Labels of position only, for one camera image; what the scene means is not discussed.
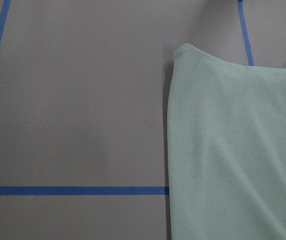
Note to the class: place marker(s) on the olive green long-sleeve shirt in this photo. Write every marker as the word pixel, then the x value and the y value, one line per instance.
pixel 226 129

